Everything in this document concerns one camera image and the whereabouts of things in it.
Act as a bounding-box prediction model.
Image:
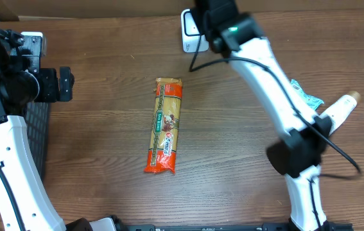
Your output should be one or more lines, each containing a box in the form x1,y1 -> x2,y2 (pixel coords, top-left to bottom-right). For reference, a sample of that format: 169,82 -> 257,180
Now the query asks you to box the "teal snack packet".
290,79 -> 324,110

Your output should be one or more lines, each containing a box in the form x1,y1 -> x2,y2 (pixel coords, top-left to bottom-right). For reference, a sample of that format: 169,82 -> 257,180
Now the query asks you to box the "spaghetti pasta packet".
144,78 -> 183,173

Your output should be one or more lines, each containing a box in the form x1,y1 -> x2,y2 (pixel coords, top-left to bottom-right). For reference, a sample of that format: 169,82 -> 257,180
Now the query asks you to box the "white tube gold cap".
320,91 -> 361,135

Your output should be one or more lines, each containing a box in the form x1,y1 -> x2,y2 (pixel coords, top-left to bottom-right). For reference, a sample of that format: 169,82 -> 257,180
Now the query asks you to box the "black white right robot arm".
193,0 -> 331,230

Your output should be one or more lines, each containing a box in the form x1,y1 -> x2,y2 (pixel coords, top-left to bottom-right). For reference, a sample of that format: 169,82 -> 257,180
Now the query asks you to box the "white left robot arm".
0,30 -> 119,231

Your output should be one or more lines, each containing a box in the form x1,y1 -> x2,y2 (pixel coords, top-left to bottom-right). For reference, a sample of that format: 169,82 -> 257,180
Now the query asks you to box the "white barcode scanner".
180,9 -> 209,53

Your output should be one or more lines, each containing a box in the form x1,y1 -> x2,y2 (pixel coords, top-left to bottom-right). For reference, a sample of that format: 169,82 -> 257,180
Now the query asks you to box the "dark grey plastic basket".
24,103 -> 50,180

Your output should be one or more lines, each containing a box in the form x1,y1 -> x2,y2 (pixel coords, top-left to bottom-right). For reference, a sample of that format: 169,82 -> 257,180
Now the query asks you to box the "black mounting rail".
117,223 -> 354,231

